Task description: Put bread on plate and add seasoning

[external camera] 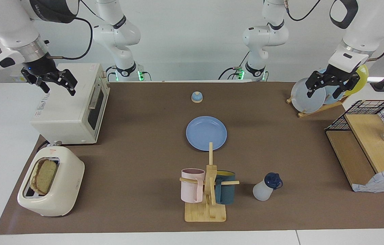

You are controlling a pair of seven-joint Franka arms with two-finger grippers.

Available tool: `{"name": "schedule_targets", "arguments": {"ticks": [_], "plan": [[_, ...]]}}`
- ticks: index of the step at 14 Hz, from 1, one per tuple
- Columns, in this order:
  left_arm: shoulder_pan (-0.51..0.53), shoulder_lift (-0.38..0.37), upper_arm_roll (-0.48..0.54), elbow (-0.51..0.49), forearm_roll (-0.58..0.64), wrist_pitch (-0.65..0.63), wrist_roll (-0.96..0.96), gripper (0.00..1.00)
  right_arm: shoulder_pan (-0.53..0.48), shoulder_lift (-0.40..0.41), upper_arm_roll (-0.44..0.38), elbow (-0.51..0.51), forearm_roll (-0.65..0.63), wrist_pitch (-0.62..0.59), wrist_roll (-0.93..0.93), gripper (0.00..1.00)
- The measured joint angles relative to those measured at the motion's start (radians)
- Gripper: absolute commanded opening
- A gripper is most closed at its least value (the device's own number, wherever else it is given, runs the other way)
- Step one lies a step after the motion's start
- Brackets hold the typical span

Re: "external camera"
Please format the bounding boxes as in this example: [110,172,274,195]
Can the blue round plate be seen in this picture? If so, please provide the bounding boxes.
[186,116,228,151]

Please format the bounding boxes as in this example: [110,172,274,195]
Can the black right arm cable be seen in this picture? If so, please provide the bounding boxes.
[47,0,105,61]

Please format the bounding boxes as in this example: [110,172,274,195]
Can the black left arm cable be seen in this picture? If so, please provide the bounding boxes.
[284,0,384,62]

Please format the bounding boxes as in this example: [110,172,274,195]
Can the cream two-slot toaster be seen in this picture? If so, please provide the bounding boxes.
[17,146,85,217]

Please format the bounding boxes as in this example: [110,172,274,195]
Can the wooden shelf with wire basket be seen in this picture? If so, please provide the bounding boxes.
[324,100,384,193]

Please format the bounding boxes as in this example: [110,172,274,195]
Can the brown table mat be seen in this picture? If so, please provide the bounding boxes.
[0,82,384,235]

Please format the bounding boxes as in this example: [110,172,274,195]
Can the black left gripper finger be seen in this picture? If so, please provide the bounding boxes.
[305,71,326,99]
[331,73,361,99]

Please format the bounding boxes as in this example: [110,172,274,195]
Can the grey round plate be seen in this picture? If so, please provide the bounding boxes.
[290,78,326,114]

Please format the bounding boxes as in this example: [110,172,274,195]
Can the toasted bread slice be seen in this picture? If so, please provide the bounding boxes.
[30,159,58,196]

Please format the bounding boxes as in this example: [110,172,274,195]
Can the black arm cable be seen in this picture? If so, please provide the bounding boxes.
[47,0,105,61]
[284,0,384,62]

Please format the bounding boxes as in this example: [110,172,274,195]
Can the white bottle dark blue cap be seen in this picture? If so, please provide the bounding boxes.
[252,172,283,201]

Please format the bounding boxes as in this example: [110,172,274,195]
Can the teal mug yellow inside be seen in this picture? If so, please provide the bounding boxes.
[215,170,236,205]

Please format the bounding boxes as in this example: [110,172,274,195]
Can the light blue racked plate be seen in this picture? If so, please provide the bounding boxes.
[318,68,347,104]

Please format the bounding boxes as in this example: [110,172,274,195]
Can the white power strip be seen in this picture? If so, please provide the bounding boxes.
[11,72,30,83]

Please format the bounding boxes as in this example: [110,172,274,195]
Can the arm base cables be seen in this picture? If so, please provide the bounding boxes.
[105,66,151,82]
[218,51,247,81]

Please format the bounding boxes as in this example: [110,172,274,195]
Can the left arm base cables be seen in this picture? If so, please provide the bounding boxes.
[218,51,247,81]

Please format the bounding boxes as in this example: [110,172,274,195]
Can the white toaster oven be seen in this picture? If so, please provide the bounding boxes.
[30,63,111,145]

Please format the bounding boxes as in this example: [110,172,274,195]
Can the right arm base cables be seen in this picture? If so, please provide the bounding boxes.
[105,66,151,82]

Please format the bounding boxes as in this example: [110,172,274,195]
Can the pink mug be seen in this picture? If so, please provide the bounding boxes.
[181,168,206,203]

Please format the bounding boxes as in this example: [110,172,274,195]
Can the white patterned cloth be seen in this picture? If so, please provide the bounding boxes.
[352,167,384,193]

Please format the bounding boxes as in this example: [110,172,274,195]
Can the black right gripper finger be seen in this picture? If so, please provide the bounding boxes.
[53,69,78,96]
[30,76,50,94]

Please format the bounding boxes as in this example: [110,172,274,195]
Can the yellow round plate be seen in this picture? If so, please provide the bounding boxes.
[343,64,369,96]

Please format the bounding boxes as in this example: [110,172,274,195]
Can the wooden mug rack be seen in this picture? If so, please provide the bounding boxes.
[179,142,240,223]

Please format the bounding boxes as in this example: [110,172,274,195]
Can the toaster power cable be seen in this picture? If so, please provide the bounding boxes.
[36,140,51,153]

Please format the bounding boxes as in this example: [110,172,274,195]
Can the wooden plate rack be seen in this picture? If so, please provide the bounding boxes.
[286,95,350,118]

